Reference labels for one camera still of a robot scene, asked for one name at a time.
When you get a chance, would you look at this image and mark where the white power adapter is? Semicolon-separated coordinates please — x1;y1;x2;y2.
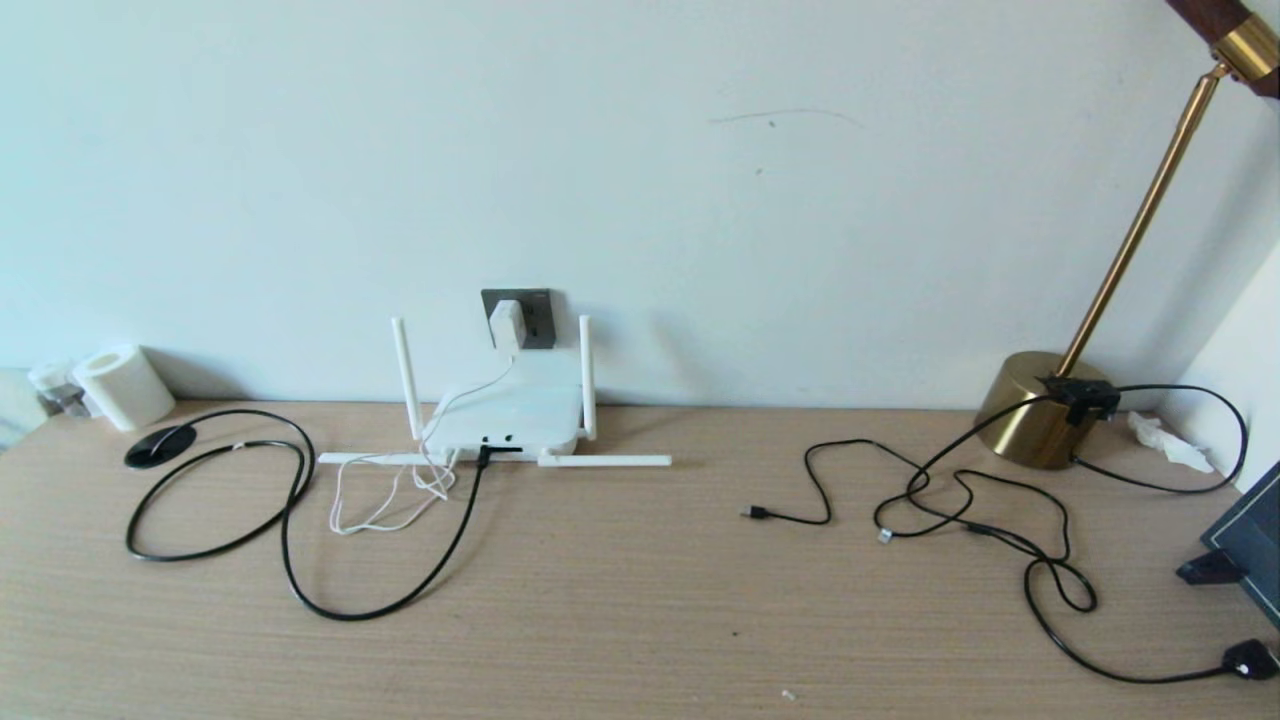
488;299;529;352

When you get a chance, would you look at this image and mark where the black USB cable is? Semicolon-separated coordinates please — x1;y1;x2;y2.
742;438;1073;566

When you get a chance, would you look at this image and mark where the thin white power cable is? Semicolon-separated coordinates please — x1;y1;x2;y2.
330;350;521;537

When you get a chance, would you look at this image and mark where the thick black cable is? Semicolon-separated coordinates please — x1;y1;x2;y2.
125;408;523;622

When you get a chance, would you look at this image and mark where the white router with four antennas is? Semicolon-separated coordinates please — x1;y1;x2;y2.
318;315;673;470

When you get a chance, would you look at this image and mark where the brass desk lamp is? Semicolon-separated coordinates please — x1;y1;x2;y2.
975;0;1280;471

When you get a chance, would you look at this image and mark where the black oval desk grommet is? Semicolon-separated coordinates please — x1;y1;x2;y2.
125;424;198;469

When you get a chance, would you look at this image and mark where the white paper roll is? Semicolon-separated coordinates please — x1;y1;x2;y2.
73;345;178;432

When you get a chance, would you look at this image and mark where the crumpled white tissue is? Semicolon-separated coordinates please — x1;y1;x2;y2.
1128;410;1216;474

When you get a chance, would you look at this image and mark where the grey wall socket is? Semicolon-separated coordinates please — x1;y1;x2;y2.
481;288;556;351

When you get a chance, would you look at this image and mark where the black inline switch box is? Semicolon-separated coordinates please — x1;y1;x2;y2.
1035;375;1121;426

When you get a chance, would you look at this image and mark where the black cable with connector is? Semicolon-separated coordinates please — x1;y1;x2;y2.
905;383;1280;686

